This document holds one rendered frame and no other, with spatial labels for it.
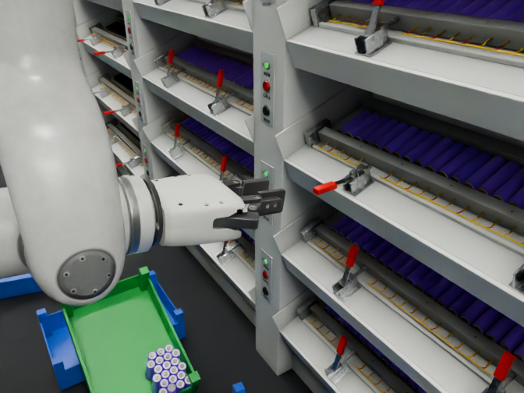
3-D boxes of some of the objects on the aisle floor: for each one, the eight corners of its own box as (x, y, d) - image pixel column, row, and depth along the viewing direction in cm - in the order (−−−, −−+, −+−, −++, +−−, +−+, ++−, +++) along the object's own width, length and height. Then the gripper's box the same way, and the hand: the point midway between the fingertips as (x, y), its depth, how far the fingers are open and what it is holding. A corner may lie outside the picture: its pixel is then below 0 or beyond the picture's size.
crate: (197, 392, 101) (201, 378, 96) (104, 439, 92) (103, 426, 86) (146, 283, 117) (146, 265, 111) (61, 313, 107) (58, 295, 101)
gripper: (168, 214, 43) (320, 192, 53) (115, 156, 55) (246, 147, 65) (164, 282, 46) (308, 249, 56) (114, 213, 58) (239, 196, 68)
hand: (262, 196), depth 59 cm, fingers open, 3 cm apart
